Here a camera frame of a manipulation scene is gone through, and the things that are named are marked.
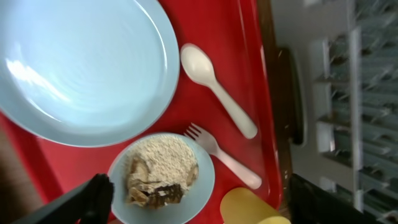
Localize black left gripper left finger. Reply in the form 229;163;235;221
12;174;114;224

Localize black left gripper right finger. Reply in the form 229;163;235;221
289;174;378;224

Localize yellow plastic cup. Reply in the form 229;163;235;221
220;187;291;224

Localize rice and food scraps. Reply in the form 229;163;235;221
124;134;199;209

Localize light blue bowl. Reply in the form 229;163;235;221
108;133;215;223

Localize grey dishwasher rack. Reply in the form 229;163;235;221
271;0;397;223

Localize white plastic fork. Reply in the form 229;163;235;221
183;123;262;190

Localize light blue round plate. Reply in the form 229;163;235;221
1;0;180;147

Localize red plastic tray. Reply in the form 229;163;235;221
1;1;282;208

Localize white plastic spoon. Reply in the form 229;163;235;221
180;44;258;139

